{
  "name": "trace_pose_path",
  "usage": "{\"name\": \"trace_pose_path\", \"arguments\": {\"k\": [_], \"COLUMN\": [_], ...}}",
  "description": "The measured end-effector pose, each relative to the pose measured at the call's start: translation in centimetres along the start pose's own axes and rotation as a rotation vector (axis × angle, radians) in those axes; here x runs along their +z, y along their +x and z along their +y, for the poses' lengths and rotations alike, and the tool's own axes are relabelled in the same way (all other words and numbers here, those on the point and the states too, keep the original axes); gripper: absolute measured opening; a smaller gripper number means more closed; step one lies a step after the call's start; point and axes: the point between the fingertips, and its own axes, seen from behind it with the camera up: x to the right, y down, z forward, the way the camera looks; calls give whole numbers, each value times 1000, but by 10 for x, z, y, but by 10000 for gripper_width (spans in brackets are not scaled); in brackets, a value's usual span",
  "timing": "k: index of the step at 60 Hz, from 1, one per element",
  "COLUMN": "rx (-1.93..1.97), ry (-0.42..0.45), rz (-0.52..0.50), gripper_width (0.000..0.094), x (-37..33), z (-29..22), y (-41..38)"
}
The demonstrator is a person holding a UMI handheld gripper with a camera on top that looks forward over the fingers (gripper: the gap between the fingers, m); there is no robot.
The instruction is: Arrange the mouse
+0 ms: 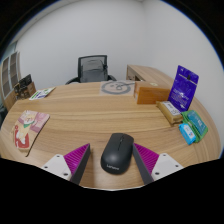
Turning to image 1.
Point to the brown cardboard box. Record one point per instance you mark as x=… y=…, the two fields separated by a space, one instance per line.
x=151 y=95

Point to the wooden shelf unit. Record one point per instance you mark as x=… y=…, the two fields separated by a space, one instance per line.
x=8 y=76

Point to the stack of dark boxes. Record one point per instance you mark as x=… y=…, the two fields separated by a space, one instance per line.
x=25 y=87

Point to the black computer mouse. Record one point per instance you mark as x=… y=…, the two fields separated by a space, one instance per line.
x=116 y=153

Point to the clear sheet with grey circle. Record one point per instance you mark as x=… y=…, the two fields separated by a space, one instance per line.
x=115 y=88

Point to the white leaflet with green print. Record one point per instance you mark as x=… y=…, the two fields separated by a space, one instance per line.
x=41 y=94

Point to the cartoon print mouse pad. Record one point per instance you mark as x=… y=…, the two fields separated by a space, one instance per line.
x=29 y=128

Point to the wooden side desk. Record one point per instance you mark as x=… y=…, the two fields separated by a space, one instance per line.
x=150 y=72

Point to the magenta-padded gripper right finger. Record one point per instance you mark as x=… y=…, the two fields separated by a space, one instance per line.
x=163 y=164

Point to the purple standing pouch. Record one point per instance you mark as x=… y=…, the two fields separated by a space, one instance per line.
x=183 y=88

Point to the tan packet with white label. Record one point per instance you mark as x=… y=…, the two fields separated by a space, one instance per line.
x=170 y=112

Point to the blue wipes packet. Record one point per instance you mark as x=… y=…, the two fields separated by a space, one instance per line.
x=187 y=133

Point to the green packet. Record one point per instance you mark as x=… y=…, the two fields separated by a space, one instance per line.
x=197 y=125

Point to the black office chair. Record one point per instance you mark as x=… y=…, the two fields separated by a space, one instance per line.
x=80 y=66

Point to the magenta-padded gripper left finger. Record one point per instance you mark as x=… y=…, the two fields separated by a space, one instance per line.
x=58 y=165

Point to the grey backpack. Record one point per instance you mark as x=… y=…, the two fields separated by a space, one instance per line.
x=94 y=71

